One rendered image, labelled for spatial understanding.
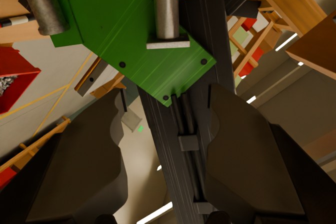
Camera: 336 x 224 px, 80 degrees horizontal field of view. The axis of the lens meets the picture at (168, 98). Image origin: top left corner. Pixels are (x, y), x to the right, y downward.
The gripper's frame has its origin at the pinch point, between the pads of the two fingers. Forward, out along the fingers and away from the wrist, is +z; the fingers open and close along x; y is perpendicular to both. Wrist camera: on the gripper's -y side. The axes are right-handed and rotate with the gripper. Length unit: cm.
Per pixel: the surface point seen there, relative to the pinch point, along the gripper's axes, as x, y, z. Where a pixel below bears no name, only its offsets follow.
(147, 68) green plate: -3.4, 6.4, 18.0
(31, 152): -351, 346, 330
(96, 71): -16.5, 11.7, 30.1
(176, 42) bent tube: 1.0, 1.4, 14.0
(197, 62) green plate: 4.2, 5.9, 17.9
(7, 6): -33.2, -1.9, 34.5
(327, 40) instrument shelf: 45, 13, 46
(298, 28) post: 57, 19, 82
